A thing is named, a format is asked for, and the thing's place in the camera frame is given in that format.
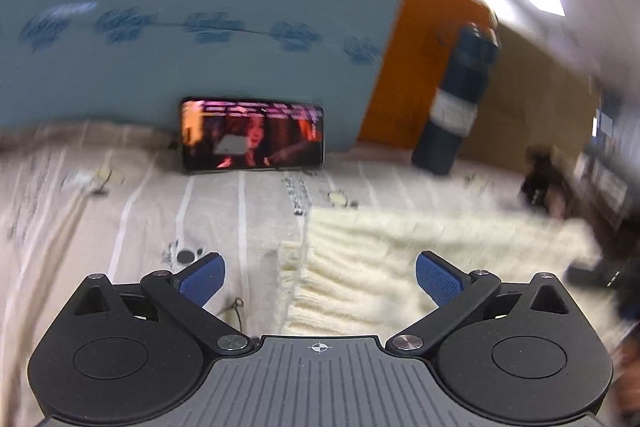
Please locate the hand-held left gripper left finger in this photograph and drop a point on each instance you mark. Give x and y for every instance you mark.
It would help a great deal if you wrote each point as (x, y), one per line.
(201, 279)

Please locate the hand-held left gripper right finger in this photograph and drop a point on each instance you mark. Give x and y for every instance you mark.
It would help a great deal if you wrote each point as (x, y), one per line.
(440, 279)

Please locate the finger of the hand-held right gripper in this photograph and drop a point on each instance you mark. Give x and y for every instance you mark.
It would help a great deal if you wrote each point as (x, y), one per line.
(595, 276)

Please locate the cream knitted sweater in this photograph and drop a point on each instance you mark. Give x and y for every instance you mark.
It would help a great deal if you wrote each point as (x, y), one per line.
(400, 247)

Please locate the brown leather garment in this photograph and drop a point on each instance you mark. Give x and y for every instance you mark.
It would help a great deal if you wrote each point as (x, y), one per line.
(542, 187)

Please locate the black smartphone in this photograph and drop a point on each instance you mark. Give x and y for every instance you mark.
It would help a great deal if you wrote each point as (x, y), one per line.
(250, 137)

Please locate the dark blue vacuum bottle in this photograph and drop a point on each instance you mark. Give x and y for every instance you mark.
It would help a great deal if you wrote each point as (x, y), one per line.
(457, 107)

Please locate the large brown cardboard box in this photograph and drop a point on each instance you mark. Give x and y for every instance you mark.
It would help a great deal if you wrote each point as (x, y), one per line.
(540, 97)

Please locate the orange cardboard box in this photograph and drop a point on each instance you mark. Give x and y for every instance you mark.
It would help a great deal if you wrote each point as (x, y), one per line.
(410, 72)

